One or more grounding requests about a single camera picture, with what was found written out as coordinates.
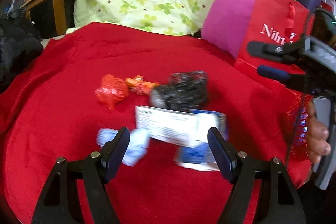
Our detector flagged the white cardboard box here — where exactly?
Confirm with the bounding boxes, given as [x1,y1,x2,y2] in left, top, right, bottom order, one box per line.
[135,105,227,148]

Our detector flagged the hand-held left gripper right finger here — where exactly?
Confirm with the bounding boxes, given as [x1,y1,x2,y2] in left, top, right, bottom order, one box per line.
[207,127,307,224]

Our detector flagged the pink pillow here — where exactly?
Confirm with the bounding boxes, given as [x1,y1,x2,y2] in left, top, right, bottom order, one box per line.
[201,0,259,58]

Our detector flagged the red crumpled wrapper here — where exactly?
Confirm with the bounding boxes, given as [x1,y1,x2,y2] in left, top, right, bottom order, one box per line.
[94,74,130,110]

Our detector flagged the person's right hand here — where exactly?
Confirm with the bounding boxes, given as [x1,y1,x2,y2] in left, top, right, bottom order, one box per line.
[306,101,332,165]

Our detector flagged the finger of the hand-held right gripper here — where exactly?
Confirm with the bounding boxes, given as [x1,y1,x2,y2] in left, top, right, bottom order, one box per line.
[247,40,306,63]
[257,65,302,89]

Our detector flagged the small blue white pouch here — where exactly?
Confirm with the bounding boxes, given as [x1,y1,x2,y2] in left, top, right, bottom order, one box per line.
[97,128,151,167]

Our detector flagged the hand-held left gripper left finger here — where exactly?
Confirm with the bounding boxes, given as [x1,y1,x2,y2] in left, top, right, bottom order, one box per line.
[31,127,131,224]

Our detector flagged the red blanket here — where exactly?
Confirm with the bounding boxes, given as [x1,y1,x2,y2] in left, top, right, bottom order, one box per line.
[0,21,315,224]

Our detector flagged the red paper bag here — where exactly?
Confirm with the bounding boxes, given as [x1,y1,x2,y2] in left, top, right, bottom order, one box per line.
[234,0,315,75]

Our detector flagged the black plastic bag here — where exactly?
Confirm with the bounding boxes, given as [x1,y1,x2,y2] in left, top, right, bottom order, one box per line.
[149,70,210,113]

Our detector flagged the orange wrapper bundle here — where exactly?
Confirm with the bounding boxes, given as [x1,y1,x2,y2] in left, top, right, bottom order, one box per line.
[125,76,160,96]

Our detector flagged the red plastic mesh basket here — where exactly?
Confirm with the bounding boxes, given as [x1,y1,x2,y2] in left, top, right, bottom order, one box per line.
[282,93,313,188]

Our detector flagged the black cloth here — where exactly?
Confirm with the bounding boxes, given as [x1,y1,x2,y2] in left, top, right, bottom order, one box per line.
[0,14,44,93]

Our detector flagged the blue white packet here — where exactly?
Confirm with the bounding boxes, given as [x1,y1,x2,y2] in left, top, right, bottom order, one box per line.
[175,141,221,171]

